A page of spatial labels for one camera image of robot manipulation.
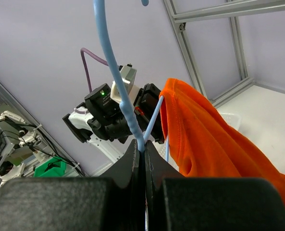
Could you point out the light blue wire hanger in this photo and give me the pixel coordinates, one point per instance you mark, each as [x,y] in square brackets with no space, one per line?
[123,91]

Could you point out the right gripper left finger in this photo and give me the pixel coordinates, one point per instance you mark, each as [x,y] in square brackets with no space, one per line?
[109,202]

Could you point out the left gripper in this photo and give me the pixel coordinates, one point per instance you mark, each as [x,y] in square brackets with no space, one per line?
[145,104]

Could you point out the green plastic bin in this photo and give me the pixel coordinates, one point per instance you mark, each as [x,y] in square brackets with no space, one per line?
[54,167]

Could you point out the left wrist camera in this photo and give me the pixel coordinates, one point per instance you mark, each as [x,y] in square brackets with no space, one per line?
[128,74]

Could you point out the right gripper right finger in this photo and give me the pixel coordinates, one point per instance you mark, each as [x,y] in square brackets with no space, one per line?
[178,203]

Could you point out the orange t shirt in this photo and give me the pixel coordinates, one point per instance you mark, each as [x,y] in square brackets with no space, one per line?
[203,145]

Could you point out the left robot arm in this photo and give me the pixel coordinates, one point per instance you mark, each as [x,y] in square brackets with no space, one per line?
[99,121]

